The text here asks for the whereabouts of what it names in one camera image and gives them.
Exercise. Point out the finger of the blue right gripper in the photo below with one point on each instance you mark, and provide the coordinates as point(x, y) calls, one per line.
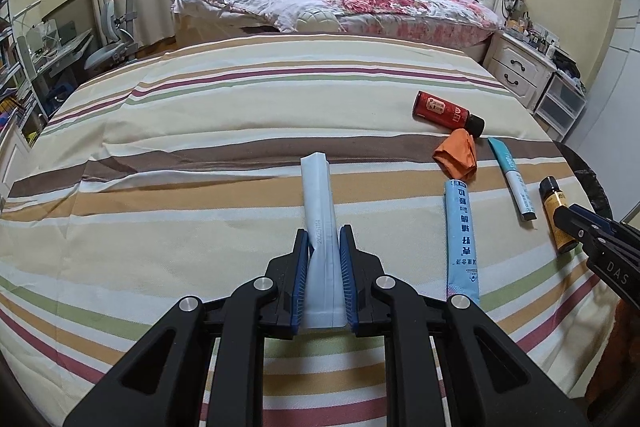
point(619, 230)

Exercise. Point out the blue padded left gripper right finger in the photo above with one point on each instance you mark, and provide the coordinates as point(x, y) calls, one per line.
point(446, 361)

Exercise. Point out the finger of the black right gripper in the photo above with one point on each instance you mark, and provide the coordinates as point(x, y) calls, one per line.
point(594, 240)

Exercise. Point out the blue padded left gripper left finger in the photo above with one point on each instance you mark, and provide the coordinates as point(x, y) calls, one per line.
point(202, 363)

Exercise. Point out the light blue toothpaste box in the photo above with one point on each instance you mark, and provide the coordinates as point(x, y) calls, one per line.
point(462, 274)

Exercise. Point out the grey white sachet pack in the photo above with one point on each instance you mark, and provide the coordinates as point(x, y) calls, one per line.
point(324, 304)

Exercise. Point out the black lined trash bin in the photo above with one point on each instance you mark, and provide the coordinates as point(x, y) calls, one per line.
point(588, 180)

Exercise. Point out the white wardrobe sliding door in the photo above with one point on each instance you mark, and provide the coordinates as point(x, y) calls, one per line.
point(607, 134)

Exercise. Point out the white plastic drawer unit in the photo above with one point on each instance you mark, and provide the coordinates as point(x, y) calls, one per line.
point(560, 105)

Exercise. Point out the orange torn plastic piece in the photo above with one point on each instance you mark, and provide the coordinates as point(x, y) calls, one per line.
point(457, 156)

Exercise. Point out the white two-drawer nightstand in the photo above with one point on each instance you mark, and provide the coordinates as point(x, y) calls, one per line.
point(519, 68)

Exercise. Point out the striped table cloth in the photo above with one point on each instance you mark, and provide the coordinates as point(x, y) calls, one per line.
point(180, 176)

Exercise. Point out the red black cylindrical bottle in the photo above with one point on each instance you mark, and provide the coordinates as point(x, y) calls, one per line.
point(430, 107)

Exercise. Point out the white bookshelf with books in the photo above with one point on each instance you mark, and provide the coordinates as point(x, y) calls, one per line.
point(19, 96)

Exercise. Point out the floral pink quilt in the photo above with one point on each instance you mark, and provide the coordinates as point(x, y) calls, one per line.
point(456, 24)

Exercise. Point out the cluttered grey desk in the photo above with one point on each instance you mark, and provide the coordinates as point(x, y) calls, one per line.
point(41, 69)

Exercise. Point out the grey office chair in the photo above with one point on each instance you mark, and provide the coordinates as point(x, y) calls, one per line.
point(121, 46)

